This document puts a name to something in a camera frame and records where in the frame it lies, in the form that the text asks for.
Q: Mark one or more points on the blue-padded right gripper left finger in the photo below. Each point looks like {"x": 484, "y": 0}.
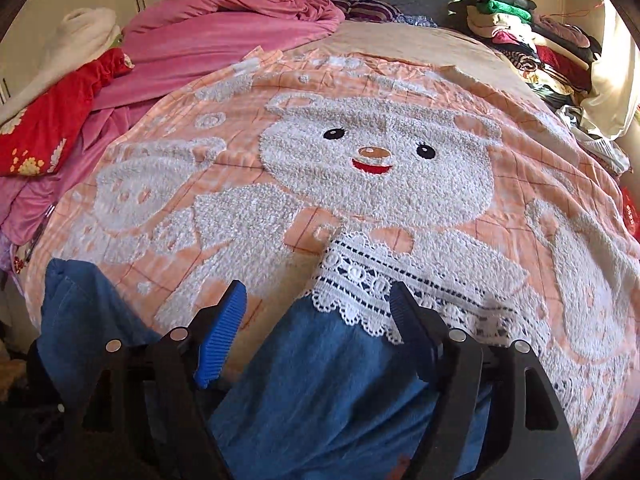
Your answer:
{"x": 213, "y": 331}

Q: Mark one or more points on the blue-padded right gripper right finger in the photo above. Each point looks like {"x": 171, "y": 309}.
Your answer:
{"x": 422, "y": 331}

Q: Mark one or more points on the blue denim pants with lace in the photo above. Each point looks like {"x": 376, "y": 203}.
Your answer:
{"x": 321, "y": 399}

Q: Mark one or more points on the peach bear-pattern bedspread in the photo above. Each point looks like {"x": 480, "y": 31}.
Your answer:
{"x": 382, "y": 153}

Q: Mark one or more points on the red floral garment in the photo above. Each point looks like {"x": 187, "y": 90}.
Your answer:
{"x": 39, "y": 138}

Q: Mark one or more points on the pink blanket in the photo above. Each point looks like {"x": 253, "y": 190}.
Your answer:
{"x": 170, "y": 44}

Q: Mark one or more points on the pile of folded clothes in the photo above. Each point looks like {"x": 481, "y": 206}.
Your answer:
{"x": 553, "y": 58}

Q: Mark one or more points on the cream curtain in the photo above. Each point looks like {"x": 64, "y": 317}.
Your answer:
{"x": 614, "y": 97}

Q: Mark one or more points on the cream fleece blanket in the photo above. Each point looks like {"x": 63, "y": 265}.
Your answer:
{"x": 82, "y": 36}

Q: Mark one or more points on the purple striped pillow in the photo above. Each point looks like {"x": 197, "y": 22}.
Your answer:
{"x": 380, "y": 12}

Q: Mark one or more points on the white wardrobe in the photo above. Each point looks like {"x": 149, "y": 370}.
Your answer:
{"x": 33, "y": 25}

